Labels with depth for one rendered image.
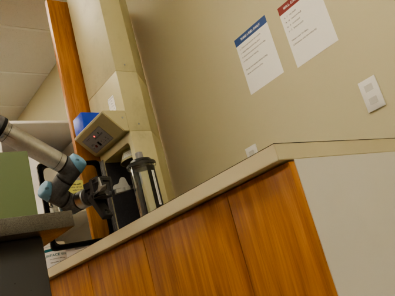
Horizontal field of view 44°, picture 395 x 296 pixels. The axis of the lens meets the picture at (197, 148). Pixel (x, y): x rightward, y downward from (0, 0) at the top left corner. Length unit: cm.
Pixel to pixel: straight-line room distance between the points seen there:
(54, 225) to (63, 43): 166
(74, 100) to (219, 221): 146
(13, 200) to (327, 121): 116
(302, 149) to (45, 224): 62
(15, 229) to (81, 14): 166
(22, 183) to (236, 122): 120
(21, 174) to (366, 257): 86
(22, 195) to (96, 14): 138
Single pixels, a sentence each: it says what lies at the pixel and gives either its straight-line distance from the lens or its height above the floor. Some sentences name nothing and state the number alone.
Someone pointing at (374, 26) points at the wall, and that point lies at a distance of 183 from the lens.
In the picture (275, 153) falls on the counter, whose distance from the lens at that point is 108.
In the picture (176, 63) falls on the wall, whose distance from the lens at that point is 264.
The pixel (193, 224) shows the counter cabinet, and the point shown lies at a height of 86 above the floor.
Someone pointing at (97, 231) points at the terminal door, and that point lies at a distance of 230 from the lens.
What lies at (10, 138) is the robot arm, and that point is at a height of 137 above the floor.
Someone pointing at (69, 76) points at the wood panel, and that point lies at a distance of 263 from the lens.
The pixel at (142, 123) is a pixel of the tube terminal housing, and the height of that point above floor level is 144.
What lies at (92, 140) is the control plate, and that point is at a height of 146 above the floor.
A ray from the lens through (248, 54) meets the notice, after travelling 221.
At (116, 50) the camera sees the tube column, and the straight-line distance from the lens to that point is 236.
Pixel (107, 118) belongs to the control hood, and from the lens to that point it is 216.
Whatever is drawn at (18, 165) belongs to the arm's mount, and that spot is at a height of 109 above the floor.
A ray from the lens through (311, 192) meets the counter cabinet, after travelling 112.
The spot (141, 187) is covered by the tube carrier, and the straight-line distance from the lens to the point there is 174.
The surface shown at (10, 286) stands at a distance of 122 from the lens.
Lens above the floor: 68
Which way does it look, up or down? 16 degrees up
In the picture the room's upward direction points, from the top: 15 degrees counter-clockwise
